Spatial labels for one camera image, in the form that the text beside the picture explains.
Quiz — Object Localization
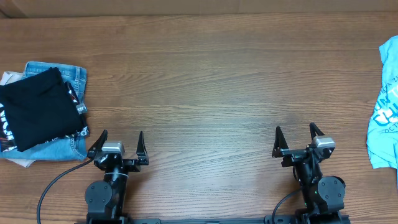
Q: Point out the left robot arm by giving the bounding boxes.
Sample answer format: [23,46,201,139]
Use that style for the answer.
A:
[85,130,149,223]

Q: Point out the folded beige garment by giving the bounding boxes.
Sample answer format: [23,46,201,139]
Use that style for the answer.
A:
[1,72,35,167]

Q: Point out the light blue printed t-shirt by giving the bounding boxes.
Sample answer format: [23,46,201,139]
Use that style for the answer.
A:
[366,36,397,169]

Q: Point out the folded black garment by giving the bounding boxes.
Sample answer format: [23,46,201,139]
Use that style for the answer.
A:
[0,67,85,152]

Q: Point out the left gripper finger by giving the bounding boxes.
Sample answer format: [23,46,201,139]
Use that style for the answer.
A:
[87,129,108,159]
[136,131,147,159]

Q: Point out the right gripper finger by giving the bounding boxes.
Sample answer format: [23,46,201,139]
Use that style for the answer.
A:
[272,126,289,157]
[309,122,325,139]

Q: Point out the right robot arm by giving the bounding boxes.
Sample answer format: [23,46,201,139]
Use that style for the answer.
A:
[270,123,351,224]

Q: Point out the folded blue jeans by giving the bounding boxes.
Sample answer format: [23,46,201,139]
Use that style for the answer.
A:
[1,61,89,161]

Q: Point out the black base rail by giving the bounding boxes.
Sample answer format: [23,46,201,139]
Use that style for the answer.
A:
[75,215,351,224]

